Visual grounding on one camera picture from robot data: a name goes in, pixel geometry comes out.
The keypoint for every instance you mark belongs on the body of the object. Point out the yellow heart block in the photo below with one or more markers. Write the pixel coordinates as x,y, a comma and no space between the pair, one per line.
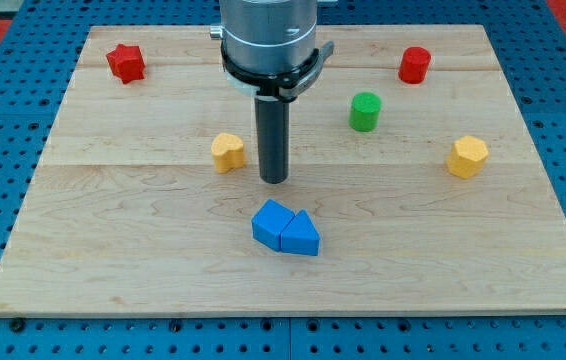
227,151

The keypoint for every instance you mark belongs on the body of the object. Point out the black clamp mount ring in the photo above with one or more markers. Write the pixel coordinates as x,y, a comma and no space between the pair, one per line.
285,87

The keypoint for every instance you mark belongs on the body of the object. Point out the blue cube block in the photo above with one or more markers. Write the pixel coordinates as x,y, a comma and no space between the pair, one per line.
269,222

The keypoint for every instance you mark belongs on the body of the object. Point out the blue triangle block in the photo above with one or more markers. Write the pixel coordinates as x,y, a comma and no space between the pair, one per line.
300,236

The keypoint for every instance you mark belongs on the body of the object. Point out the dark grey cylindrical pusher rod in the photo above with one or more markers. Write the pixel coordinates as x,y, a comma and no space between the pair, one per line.
272,126

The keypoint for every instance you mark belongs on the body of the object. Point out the light wooden board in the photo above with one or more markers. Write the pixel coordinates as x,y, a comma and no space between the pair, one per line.
126,216

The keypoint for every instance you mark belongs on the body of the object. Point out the yellow hexagon block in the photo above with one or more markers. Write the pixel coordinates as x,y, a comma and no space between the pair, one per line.
467,157

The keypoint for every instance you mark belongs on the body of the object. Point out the red star block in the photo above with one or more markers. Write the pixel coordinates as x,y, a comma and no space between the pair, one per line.
126,63

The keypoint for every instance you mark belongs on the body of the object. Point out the red cylinder block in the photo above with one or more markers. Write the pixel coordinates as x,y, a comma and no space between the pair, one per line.
414,65

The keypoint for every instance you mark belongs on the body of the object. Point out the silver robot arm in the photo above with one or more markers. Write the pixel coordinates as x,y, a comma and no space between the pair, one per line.
269,53

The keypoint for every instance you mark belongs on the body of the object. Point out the green cylinder block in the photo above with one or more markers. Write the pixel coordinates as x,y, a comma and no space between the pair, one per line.
364,111

